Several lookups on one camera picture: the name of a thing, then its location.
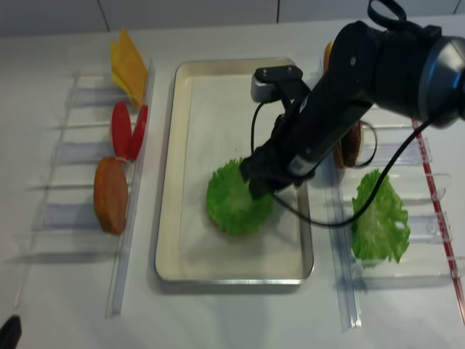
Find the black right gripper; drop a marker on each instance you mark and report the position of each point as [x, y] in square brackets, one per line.
[265, 175]

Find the green lettuce leaf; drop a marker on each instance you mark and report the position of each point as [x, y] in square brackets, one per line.
[229, 204]
[382, 231]

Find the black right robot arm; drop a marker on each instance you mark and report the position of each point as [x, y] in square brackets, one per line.
[418, 75]

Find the left brown meat patty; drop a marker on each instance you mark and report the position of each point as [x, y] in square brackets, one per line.
[338, 156]

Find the right dark meat patty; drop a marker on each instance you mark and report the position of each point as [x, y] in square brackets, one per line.
[350, 145]

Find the right red tomato slice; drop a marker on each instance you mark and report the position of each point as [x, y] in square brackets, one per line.
[138, 133]

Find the red tomato slice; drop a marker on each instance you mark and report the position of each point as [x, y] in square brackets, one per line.
[121, 131]
[138, 133]

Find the green lettuce leaf in rack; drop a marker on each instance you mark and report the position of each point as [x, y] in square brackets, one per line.
[382, 231]

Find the left red tomato slice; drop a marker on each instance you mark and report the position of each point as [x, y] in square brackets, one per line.
[121, 131]

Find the front yellow cheese slice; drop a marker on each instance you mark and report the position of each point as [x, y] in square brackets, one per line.
[131, 67]

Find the yellow cheese slice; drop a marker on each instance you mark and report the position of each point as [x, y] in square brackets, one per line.
[115, 70]
[131, 67]

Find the rear yellow cheese slice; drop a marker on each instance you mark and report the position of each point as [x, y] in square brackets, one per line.
[115, 70]

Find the white parchment paper sheet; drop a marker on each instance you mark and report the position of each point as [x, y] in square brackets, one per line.
[221, 128]

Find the metal baking tray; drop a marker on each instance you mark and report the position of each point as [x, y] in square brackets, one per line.
[243, 268]

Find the right clear acrylic rack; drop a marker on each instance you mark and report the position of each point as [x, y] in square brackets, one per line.
[337, 194]

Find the clear acrylic rack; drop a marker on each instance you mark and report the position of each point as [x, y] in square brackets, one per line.
[337, 194]
[62, 228]

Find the brown bun slice in left rack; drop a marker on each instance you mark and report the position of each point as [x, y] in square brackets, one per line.
[111, 195]

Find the left sesame bun top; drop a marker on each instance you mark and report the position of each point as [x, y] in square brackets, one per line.
[327, 55]

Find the left clear acrylic rack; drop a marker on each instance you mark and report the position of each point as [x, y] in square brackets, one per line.
[62, 228]

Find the red rod on right rack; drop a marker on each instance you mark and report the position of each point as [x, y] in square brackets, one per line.
[446, 241]

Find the black left gripper tip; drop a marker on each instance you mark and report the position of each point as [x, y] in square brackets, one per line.
[11, 333]

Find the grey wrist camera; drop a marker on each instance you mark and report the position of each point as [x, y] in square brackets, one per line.
[277, 83]

